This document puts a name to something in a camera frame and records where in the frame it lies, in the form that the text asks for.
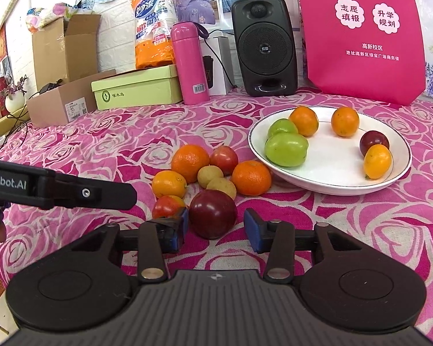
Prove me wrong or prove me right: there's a green shoe box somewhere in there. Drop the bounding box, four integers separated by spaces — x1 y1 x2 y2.
91 64 184 111

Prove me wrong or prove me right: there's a floral printed bag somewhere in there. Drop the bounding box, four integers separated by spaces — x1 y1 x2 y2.
25 3 81 31

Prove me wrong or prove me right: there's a pink tote bag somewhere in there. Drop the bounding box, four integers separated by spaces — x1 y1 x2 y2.
294 0 427 107

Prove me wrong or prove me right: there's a green apple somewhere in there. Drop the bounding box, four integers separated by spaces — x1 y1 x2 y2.
264 132 309 167
267 118 299 140

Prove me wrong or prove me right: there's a white carton box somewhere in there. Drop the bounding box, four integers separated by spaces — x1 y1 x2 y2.
202 36 235 96

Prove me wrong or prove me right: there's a red wall picture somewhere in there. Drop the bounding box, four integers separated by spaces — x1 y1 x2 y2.
0 25 9 66

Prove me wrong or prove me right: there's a deep orange tangerine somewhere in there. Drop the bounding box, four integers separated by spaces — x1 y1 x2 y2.
171 144 210 184
232 160 272 196

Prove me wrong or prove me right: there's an open cardboard box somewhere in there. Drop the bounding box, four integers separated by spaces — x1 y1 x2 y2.
26 14 117 129

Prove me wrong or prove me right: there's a small yellow orange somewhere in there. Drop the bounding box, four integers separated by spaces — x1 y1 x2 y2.
152 170 188 199
363 144 393 180

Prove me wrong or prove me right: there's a purple bedding poster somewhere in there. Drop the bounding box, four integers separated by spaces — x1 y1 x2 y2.
175 0 217 27

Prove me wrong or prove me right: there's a white vase with flowers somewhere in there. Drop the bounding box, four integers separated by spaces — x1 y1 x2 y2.
0 76 29 113

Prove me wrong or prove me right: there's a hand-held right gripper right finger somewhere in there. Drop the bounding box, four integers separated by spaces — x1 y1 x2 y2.
243 208 369 284

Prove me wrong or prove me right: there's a black speaker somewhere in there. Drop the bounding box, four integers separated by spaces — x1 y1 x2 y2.
232 0 298 97

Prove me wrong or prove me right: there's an orange paper cup pack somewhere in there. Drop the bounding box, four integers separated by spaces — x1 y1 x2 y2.
130 0 178 70

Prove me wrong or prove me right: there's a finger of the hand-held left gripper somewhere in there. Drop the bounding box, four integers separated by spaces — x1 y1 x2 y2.
55 173 138 210

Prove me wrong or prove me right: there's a dark purple plum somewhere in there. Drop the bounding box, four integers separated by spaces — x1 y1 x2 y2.
359 130 390 156
188 189 238 239

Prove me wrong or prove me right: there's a yellow-green kiwi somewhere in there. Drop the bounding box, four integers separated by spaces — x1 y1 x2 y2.
206 177 237 200
197 165 224 189

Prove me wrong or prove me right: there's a black cable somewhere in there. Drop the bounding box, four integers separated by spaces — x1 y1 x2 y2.
201 31 239 89

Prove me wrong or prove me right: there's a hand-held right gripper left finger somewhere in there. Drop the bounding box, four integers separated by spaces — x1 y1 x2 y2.
59 207 190 284

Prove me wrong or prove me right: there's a white plate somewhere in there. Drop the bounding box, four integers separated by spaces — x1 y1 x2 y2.
248 106 413 196

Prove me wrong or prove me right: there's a pink thermos bottle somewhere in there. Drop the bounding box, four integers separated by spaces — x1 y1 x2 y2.
171 22 210 105

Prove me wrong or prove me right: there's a pink rose printed tablecloth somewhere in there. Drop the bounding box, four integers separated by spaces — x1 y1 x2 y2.
0 90 433 332

